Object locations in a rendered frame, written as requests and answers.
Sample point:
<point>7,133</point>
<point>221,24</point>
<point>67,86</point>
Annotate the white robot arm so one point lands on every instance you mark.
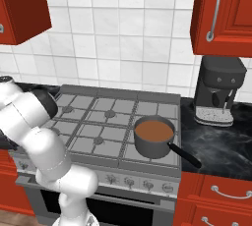
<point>39,140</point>

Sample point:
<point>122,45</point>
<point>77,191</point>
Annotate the grey saucepan with hot chocolate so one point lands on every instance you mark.
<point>153,134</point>

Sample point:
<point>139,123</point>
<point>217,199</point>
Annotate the grey gas hob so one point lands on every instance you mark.
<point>116,123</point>

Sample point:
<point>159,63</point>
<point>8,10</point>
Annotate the silver hob knob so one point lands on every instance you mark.
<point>129,181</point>
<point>112,179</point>
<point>23,164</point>
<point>148,184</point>
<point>167,187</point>

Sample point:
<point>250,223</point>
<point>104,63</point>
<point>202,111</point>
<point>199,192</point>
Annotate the black coffee machine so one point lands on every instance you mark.
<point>217,90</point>

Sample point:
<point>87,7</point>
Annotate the black oven door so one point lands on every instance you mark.
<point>108,211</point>

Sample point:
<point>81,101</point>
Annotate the red drawer front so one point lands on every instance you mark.
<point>220,217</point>
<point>226,191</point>

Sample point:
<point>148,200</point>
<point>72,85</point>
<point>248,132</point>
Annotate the red base cupboard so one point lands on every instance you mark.
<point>13,184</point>

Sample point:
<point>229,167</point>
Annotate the red wall cupboard door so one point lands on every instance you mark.
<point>225,13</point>

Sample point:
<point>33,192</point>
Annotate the red wall cupboard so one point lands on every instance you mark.
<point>20,10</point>

